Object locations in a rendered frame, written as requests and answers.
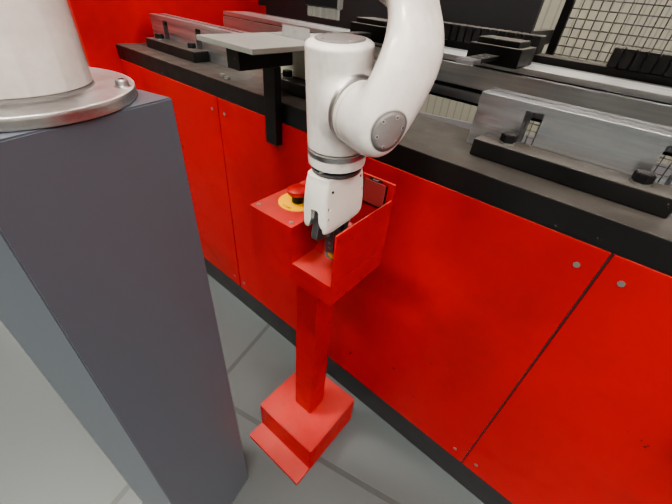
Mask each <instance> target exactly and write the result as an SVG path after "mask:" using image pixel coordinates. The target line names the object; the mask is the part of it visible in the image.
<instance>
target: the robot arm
mask: <svg viewBox="0 0 672 504"><path fill-rule="evenodd" d="M379 1H380V2H381V3H382V4H384V5H385V6H386V7H387V11H388V20H387V28H386V34H385V38H384V42H383V45H382V48H381V51H380V54H379V56H378V59H377V61H376V63H375V66H374V56H375V44H374V42H373V41H372V40H371V39H369V38H367V37H364V36H361V35H356V34H349V33H325V34H318V35H315V36H312V37H310V38H308V39H307V40H306V41H305V44H304V51H305V81H306V112H307V142H308V162H309V164H310V165H311V168H312V169H310V170H309V171H308V174H307V179H306V185H305V195H304V222H305V225H307V226H309V225H311V224H313V227H312V233H311V238H313V239H315V240H316V241H319V240H321V239H323V238H324V237H325V250H326V251H327V252H329V253H330V254H332V255H333V253H334V242H335V236H336V235H338V234H339V233H341V232H342V231H344V230H345V229H347V228H348V223H349V221H350V219H351V218H352V217H354V216H355V215H356V214H357V213H358V212H359V211H360V209H361V204H362V196H363V170H362V167H363V166H364V164H365V160H366V156H367V157H371V158H377V157H381V156H384V155H386V154H388V153H389V152H390V151H392V150H393V149H394V148H395V147H396V146H397V145H398V143H399V142H400V141H401V140H402V138H403V137H404V136H405V134H406V133H407V131H408V129H409V128H410V126H411V125H412V123H413V122H414V120H415V118H416V116H417V115H418V113H419V111H420V109H421V107H422V106H423V104H424V102H425V100H426V98H427V96H428V94H429V92H430V90H431V88H432V86H433V84H434V82H435V80H436V77H437V75H438V72H439V69H440V66H441V62H442V58H443V52H444V37H445V34H444V24H443V17H442V11H441V6H440V1H439V0H379ZM137 95H138V94H137V90H136V86H135V83H134V80H132V79H131V78H130V77H129V76H126V75H124V74H122V73H119V72H115V71H111V70H106V69H101V68H94V67H89V66H88V63H87V60H86V57H85V54H84V51H83V48H82V45H81V41H80V38H79V35H78V32H77V29H76V26H75V23H74V20H73V17H72V14H71V11H70V7H69V4H68V1H67V0H0V133H4V132H17V131H26V130H34V129H43V128H49V127H55V126H61V125H67V124H72V123H77V122H81V121H86V120H91V119H94V118H97V117H101V116H104V115H108V114H110V113H113V112H116V111H118V110H121V109H123V108H124V107H126V106H128V105H130V104H131V103H132V102H133V101H134V100H135V99H136V97H137Z"/></svg>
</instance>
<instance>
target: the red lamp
mask: <svg viewBox="0 0 672 504"><path fill-rule="evenodd" d="M385 191H386V186H384V185H382V184H379V183H377V182H375V181H372V180H370V179H367V178H365V183H364V190H363V197H362V200H364V201H366V202H368V203H370V204H372V205H375V206H377V207H381V206H382V205H383V202H384V197H385Z"/></svg>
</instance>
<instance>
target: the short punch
mask: <svg viewBox="0 0 672 504"><path fill-rule="evenodd" d="M305 5H308V8H307V15H308V16H314V17H320V18H326V19H332V20H338V21H339V19H340V10H342V9H343V0H305Z"/></svg>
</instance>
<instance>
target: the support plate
mask: <svg viewBox="0 0 672 504"><path fill-rule="evenodd" d="M272 33H274V34H272ZM276 34H278V35H276ZM281 35H282V32H269V33H267V32H258V33H227V34H196V39H197V40H198V41H202V42H206V43H209V44H213V45H217V46H220V47H224V48H228V49H231V50H235V51H239V52H242V53H246V54H249V55H264V54H276V53H288V52H300V51H304V44H305V41H304V40H299V39H295V38H290V37H286V36H281Z"/></svg>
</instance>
